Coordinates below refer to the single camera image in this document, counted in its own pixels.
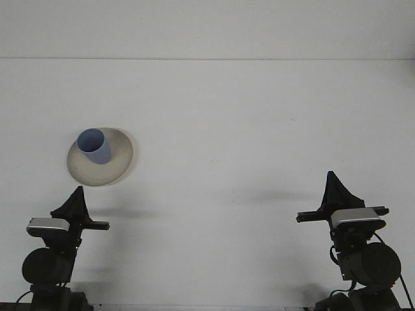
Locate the pale round plate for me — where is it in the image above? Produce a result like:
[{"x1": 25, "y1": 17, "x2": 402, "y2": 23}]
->
[{"x1": 67, "y1": 127, "x2": 134, "y2": 187}]

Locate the pale blue cup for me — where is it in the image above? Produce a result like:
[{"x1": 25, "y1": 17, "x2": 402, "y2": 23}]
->
[{"x1": 76, "y1": 128, "x2": 113, "y2": 166}]

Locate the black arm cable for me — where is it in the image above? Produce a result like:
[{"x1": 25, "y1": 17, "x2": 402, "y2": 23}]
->
[
  {"x1": 372, "y1": 231, "x2": 415, "y2": 310},
  {"x1": 14, "y1": 290, "x2": 33, "y2": 305}
]

